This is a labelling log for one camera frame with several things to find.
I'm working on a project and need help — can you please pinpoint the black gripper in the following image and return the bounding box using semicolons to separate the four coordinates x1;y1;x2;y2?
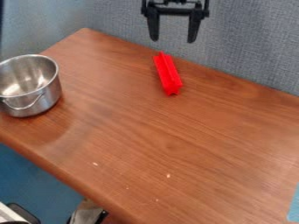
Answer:
141;0;210;44

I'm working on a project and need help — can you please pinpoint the red star-shaped block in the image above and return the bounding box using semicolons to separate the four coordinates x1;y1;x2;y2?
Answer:
153;52;182;95

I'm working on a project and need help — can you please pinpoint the stainless steel pot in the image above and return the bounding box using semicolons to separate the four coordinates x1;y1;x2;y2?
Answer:
0;54;61;117

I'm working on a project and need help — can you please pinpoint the black object at bottom left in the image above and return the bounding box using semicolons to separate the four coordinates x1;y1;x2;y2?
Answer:
5;203;41;224

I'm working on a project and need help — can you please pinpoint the white object at corner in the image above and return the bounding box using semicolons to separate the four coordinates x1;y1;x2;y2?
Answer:
0;202;29;224

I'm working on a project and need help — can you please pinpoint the grey table leg bracket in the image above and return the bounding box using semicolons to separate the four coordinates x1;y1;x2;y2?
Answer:
66;199;107;224

